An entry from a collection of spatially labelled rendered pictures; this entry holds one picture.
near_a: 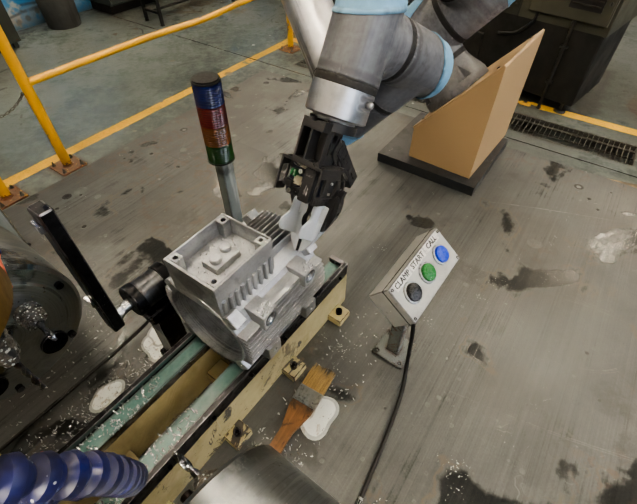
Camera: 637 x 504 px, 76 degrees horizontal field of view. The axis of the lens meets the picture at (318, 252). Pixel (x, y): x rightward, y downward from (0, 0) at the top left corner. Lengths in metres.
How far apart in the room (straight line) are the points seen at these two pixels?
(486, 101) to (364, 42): 0.68
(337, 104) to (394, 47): 0.10
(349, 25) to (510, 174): 0.97
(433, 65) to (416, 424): 0.61
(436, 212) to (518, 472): 0.67
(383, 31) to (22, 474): 0.54
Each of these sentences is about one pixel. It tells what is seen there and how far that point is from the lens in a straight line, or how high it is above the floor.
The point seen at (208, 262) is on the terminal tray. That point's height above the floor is 1.13.
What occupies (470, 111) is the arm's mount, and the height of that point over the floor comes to 1.03.
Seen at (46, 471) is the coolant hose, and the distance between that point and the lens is 0.24.
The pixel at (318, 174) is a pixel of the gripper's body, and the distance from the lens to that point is 0.57.
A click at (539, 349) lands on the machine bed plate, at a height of 0.80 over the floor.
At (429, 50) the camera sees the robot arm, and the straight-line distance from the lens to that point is 0.66.
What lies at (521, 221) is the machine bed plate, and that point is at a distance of 1.27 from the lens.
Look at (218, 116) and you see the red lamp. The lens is 0.91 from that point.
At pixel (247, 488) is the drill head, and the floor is 1.15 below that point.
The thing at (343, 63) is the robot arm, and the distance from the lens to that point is 0.57.
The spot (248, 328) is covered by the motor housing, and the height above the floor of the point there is 1.05.
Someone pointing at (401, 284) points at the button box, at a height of 1.08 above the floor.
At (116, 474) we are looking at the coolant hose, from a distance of 0.28.
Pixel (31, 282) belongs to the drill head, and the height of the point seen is 1.10.
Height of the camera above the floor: 1.57
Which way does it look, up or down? 47 degrees down
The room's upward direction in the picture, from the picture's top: straight up
